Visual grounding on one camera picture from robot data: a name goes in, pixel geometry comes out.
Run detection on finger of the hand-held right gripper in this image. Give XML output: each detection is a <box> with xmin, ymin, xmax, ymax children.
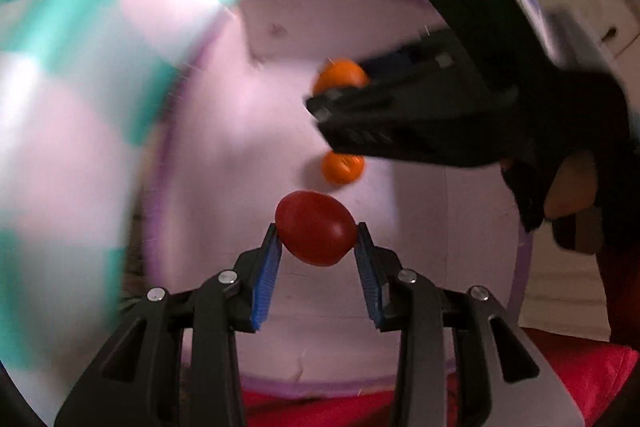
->
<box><xmin>359</xmin><ymin>27</ymin><xmax>483</xmax><ymax>80</ymax></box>
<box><xmin>305</xmin><ymin>74</ymin><xmax>518</xmax><ymax>168</ymax></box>

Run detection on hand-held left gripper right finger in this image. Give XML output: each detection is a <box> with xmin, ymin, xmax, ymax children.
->
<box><xmin>355</xmin><ymin>222</ymin><xmax>586</xmax><ymax>427</ymax></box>

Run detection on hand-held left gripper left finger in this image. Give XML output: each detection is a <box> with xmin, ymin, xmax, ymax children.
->
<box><xmin>54</xmin><ymin>223</ymin><xmax>284</xmax><ymax>427</ymax></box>

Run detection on orange tangerine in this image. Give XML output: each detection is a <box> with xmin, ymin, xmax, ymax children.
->
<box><xmin>321</xmin><ymin>151</ymin><xmax>366</xmax><ymax>186</ymax></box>
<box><xmin>312</xmin><ymin>58</ymin><xmax>371</xmax><ymax>96</ymax></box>

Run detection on red tomato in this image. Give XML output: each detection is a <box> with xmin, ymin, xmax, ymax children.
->
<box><xmin>275</xmin><ymin>190</ymin><xmax>358</xmax><ymax>268</ymax></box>

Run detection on pink plate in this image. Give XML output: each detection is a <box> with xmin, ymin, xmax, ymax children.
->
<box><xmin>135</xmin><ymin>0</ymin><xmax>534</xmax><ymax>400</ymax></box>

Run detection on person's right hand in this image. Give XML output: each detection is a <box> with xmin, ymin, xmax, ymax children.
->
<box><xmin>500</xmin><ymin>71</ymin><xmax>632</xmax><ymax>255</ymax></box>

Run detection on red cloth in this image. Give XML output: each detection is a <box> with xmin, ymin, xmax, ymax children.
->
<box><xmin>240</xmin><ymin>326</ymin><xmax>640</xmax><ymax>427</ymax></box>

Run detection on teal white checked cloth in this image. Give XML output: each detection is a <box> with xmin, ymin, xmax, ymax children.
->
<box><xmin>0</xmin><ymin>0</ymin><xmax>274</xmax><ymax>413</ymax></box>

